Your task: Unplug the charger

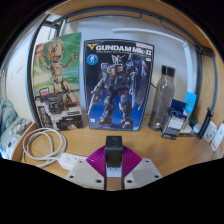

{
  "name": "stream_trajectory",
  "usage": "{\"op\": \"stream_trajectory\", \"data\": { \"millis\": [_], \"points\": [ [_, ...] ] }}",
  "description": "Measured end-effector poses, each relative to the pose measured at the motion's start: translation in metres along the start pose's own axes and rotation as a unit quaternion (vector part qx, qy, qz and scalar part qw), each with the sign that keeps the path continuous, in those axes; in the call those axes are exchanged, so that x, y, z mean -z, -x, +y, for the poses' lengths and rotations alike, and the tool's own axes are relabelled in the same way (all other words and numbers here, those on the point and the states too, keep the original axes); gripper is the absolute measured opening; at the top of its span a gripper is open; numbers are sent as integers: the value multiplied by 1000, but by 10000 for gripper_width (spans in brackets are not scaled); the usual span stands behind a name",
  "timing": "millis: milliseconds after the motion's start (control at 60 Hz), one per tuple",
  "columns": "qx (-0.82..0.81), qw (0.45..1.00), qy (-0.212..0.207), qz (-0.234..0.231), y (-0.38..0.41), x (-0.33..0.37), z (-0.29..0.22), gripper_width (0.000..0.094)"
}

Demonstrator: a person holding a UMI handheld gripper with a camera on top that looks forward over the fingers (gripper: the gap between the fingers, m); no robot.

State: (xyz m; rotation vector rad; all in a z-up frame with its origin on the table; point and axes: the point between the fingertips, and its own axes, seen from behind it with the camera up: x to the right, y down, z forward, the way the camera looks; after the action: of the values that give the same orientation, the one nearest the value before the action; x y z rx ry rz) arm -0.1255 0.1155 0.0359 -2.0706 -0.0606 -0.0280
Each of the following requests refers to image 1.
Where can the black electric shaver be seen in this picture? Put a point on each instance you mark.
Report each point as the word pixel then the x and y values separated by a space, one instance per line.
pixel 205 125

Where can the wooden shelf unit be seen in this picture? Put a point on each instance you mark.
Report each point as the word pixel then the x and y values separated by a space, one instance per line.
pixel 110 4

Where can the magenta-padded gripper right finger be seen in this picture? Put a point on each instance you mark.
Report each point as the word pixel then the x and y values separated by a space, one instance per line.
pixel 146 171

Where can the blue robot model kit box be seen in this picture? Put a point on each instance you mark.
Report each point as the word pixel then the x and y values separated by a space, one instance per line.
pixel 116 83

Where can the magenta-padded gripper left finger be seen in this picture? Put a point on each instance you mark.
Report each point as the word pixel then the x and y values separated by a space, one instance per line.
pixel 77 173

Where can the teal bedding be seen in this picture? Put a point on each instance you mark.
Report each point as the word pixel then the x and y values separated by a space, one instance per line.
pixel 8 116

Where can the clear bottle with black cap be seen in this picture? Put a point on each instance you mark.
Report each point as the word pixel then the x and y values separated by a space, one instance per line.
pixel 161 96

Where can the small dark blue box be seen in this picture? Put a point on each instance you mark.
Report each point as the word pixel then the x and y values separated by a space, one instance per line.
pixel 173 125

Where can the green tree figure toy box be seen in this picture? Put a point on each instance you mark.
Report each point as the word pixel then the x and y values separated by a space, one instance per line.
pixel 56 66

